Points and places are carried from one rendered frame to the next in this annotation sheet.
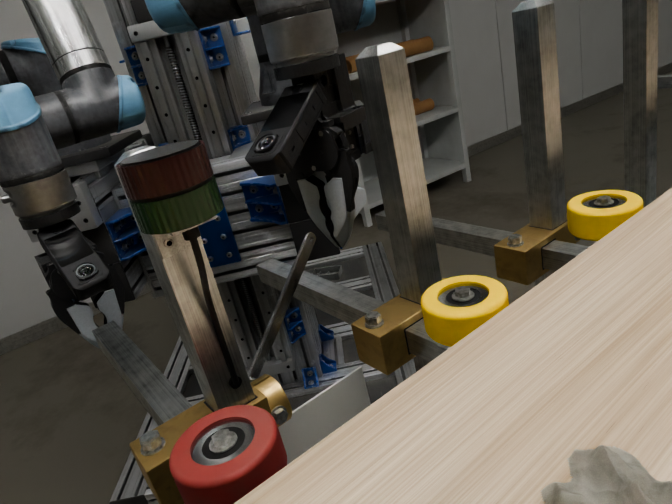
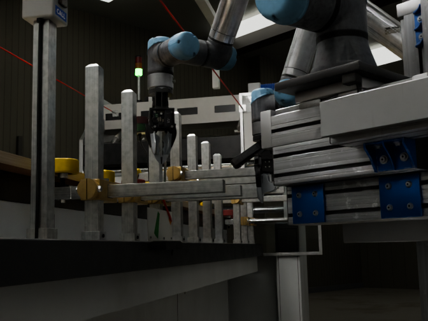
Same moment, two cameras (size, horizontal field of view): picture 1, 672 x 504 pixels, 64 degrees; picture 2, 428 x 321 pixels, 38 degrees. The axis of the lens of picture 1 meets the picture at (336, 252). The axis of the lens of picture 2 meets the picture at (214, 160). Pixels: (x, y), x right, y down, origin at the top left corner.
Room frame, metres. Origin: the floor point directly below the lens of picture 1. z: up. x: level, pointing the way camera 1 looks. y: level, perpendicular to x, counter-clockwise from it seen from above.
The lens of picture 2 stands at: (1.92, -1.16, 0.67)
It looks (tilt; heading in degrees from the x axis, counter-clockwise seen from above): 8 degrees up; 134
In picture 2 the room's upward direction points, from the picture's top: 1 degrees counter-clockwise
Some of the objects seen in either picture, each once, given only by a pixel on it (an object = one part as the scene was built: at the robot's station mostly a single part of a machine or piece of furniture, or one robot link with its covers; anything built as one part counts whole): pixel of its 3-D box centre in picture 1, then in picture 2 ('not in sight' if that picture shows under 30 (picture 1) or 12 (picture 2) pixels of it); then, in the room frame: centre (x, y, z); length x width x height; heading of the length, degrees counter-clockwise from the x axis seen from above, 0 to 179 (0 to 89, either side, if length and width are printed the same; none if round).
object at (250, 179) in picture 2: not in sight; (210, 181); (0.18, 0.62, 0.95); 0.50 x 0.04 x 0.04; 32
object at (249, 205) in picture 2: not in sight; (250, 214); (-0.65, 1.82, 0.89); 0.03 x 0.03 x 0.48; 32
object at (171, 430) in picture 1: (218, 436); (156, 197); (0.40, 0.14, 0.84); 0.13 x 0.06 x 0.05; 122
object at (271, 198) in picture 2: not in sight; (248, 199); (-0.36, 1.46, 0.95); 0.50 x 0.04 x 0.04; 32
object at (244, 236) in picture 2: not in sight; (244, 213); (-0.52, 1.61, 0.88); 0.03 x 0.03 x 0.48; 32
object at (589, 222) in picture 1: (605, 242); (62, 180); (0.57, -0.32, 0.85); 0.08 x 0.08 x 0.11
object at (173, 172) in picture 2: not in sight; (178, 174); (0.27, 0.36, 0.94); 0.13 x 0.06 x 0.05; 122
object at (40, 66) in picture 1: (41, 71); not in sight; (1.22, 0.51, 1.20); 0.13 x 0.12 x 0.14; 120
